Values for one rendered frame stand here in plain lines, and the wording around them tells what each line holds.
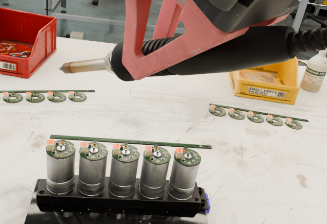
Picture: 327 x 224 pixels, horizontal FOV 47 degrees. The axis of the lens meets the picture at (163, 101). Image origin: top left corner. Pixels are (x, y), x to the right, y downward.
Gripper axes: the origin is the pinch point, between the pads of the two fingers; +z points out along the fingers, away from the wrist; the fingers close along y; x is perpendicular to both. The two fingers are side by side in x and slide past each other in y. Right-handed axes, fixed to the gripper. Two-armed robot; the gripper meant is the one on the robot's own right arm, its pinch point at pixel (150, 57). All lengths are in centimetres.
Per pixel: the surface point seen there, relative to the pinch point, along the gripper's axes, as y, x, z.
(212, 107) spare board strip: -27.2, 0.7, 19.7
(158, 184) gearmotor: -6.1, 5.5, 13.7
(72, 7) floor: -198, -175, 203
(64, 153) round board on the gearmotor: -0.5, -1.3, 14.5
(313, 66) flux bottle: -47.8, 4.3, 13.4
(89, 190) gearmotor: -1.7, 2.2, 16.7
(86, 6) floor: -212, -172, 202
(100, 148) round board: -3.4, -0.1, 13.9
